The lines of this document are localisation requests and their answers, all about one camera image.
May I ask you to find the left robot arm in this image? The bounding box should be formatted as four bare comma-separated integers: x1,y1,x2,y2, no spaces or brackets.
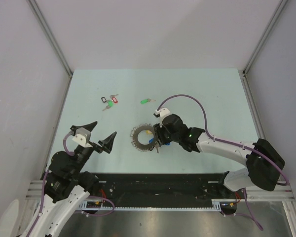
21,121,117,237

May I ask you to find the right aluminium side rail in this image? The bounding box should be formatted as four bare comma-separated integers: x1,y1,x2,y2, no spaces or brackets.
238,70,277,175

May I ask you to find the metal disc with keyrings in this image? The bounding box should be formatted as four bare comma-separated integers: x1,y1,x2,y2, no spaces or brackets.
130,123,155,152

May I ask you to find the white slotted cable duct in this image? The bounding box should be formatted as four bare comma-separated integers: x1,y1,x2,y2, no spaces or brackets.
74,198,237,213

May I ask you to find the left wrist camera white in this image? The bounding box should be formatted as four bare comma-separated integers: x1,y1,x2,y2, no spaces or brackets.
72,127,92,148

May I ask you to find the left aluminium frame post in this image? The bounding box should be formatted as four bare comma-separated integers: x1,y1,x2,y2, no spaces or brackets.
27,0,74,78

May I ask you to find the aluminium frame post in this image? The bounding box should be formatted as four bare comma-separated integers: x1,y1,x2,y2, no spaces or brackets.
242,0,290,75
27,0,74,78

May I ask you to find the front aluminium crossbar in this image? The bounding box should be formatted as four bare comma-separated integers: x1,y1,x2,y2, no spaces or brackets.
25,180,295,202

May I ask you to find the right aluminium frame post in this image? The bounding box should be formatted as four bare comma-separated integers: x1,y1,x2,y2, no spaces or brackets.
242,0,290,75

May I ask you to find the key with red tag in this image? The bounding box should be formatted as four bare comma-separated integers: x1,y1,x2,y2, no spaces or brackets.
110,94,118,104

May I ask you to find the key with green tag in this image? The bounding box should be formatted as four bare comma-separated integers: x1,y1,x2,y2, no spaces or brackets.
140,98,155,104

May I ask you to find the key with light-green tag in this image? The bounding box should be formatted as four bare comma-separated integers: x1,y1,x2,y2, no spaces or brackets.
102,100,113,111

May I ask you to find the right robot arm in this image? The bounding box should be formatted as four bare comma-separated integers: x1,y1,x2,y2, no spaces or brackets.
153,113,285,198

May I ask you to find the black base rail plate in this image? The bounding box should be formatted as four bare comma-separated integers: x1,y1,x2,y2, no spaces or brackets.
91,173,244,207

